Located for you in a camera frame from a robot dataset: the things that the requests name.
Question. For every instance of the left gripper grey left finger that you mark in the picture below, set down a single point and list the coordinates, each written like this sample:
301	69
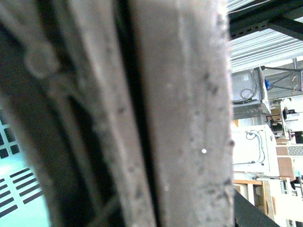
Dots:
64	71

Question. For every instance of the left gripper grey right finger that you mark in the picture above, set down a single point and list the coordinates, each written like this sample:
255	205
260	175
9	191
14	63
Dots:
183	52

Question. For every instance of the light blue plastic basket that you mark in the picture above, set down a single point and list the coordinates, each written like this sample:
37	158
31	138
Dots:
22	203

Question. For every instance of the white vertical blind curtain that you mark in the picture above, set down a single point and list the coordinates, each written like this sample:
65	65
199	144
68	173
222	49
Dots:
260	48

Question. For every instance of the black metal rack post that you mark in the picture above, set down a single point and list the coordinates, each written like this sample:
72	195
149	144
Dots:
258	15

